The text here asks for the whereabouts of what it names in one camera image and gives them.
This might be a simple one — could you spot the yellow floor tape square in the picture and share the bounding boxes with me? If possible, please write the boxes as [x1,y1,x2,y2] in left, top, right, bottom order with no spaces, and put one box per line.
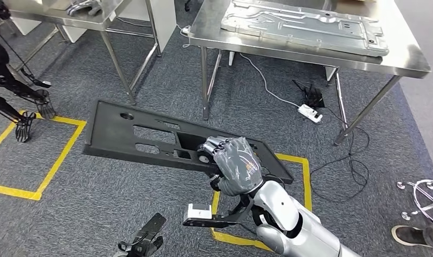
[209,153,313,253]
[0,110,87,202]

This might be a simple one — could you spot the white power cable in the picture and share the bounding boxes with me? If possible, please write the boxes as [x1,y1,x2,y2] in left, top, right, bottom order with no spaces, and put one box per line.
[181,25,302,108]

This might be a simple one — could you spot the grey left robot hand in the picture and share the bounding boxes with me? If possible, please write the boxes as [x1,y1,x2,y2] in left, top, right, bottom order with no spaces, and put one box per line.
[113,232,164,257]

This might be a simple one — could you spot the person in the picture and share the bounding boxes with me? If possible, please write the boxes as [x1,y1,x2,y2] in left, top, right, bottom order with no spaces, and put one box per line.
[391,223,433,251]

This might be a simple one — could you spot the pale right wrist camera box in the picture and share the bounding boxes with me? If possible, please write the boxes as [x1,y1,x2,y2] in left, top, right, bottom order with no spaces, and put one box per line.
[186,203,213,221]

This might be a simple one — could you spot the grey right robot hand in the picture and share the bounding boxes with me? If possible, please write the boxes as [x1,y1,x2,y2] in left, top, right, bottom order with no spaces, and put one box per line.
[198,135,264,197]

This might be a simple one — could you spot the stamped grey metal panel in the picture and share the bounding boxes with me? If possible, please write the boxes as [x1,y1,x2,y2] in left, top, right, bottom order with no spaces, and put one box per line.
[220,0,390,57]

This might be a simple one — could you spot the white power strip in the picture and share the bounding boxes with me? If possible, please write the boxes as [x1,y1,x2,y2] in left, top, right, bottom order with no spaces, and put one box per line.
[297,103,324,124]

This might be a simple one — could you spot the black floor socket box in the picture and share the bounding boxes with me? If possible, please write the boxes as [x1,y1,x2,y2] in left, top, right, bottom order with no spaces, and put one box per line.
[292,79,325,109]

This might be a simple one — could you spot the stainless steel side table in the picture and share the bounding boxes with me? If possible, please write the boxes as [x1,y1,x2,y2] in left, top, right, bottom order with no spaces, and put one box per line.
[5,0,160,106]

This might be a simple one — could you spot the black plastic panel part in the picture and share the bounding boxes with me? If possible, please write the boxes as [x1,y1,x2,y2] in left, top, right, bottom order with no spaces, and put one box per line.
[82,100,295,185]

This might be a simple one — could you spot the black floor cable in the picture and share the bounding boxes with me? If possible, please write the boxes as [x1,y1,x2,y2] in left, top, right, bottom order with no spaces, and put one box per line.
[309,106,370,203]

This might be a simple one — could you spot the stainless steel workbench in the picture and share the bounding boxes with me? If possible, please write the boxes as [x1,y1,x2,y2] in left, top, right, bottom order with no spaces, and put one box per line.
[188,0,432,147]

